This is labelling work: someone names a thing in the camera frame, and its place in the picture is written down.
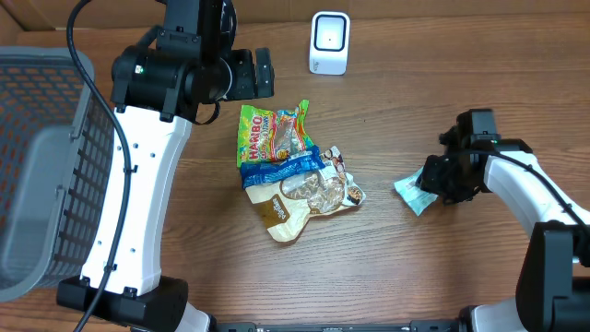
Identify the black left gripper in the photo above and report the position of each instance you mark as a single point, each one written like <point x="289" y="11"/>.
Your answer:
<point x="243" y="63"/>

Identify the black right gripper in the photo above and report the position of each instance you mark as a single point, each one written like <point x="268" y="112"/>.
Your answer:
<point x="431" y="183"/>

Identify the light blue snack packet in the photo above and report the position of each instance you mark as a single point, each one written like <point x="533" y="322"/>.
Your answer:
<point x="409" y="190"/>

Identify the green Haribo candy bag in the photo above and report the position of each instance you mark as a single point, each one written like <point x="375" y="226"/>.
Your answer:
<point x="267" y="136"/>

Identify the dark blue snack packet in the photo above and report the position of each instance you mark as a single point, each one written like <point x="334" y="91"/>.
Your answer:
<point x="272" y="172"/>

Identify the beige mushroom snack bag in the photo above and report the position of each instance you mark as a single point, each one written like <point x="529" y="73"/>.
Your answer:
<point x="286" y="206"/>

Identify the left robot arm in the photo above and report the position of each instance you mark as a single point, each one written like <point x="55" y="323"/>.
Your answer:
<point x="159" y="83"/>

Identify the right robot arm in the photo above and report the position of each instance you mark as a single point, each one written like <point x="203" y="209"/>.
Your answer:
<point x="548" y="297"/>

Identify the white barcode scanner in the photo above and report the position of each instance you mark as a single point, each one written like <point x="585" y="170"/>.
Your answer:
<point x="329" y="43"/>

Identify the grey plastic shopping basket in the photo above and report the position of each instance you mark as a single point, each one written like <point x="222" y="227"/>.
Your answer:
<point x="56" y="154"/>

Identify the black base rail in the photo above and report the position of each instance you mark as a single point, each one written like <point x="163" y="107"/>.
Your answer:
<point x="445" y="325"/>

